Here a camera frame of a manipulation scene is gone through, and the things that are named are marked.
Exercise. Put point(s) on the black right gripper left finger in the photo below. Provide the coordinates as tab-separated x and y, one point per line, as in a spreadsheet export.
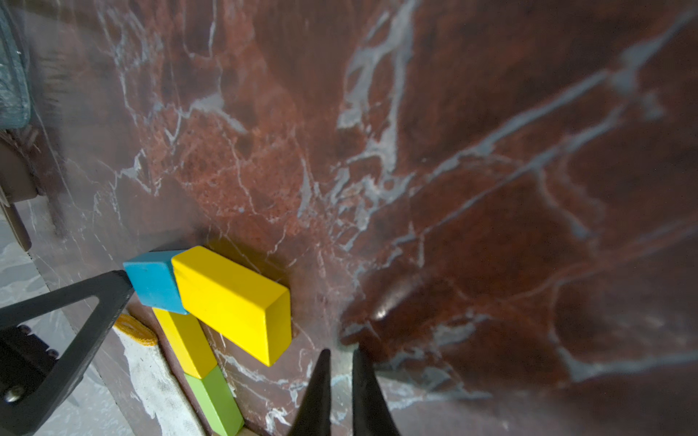
313	418

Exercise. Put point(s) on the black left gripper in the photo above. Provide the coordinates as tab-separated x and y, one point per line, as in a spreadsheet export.
38	377

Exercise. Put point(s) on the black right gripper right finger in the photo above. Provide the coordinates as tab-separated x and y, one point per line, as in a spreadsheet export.
371	415

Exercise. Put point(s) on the teal block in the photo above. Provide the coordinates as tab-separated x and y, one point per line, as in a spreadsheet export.
154	281

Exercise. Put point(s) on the green block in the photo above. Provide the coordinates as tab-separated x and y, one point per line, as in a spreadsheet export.
217	402

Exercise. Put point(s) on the large yellow block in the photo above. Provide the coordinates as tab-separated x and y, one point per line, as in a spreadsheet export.
248	309

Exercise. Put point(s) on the white cotton glove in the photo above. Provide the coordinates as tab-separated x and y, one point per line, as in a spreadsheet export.
155	385

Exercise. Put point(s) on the blue glass vase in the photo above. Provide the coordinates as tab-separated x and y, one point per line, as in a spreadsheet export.
15	97

